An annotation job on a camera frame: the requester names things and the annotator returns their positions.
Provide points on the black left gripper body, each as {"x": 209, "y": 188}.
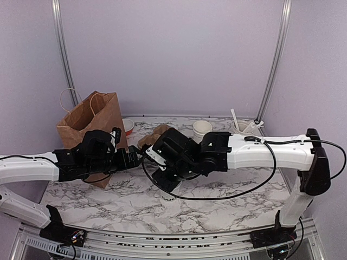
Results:
{"x": 120, "y": 164}

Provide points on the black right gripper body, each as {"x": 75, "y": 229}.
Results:
{"x": 183, "y": 171}

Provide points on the white paper coffee cup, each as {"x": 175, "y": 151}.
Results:
{"x": 169, "y": 198}

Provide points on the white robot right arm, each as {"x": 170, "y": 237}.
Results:
{"x": 181, "y": 158}

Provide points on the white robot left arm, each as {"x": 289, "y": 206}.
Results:
{"x": 17, "y": 168}

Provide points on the orange white bowl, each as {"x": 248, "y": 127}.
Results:
{"x": 128, "y": 126}

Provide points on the stacked cardboard cup carriers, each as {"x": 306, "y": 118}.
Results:
{"x": 150, "y": 139}

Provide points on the brown paper bag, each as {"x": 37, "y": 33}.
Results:
{"x": 89, "y": 122}

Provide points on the stack of white paper cups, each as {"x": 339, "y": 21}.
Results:
{"x": 200, "y": 129}

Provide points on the white wrapped straw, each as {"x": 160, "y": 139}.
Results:
{"x": 235, "y": 119}

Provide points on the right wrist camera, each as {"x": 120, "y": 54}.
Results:
{"x": 157, "y": 158}

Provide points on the aluminium front rail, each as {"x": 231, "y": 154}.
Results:
{"x": 100, "y": 244}

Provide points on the left aluminium frame post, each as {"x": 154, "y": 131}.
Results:
{"x": 63, "y": 51}

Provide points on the aluminium frame post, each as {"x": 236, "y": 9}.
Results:
{"x": 279, "y": 48}
{"x": 63, "y": 51}

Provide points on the right aluminium frame post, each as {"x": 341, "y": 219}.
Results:
{"x": 279, "y": 48}

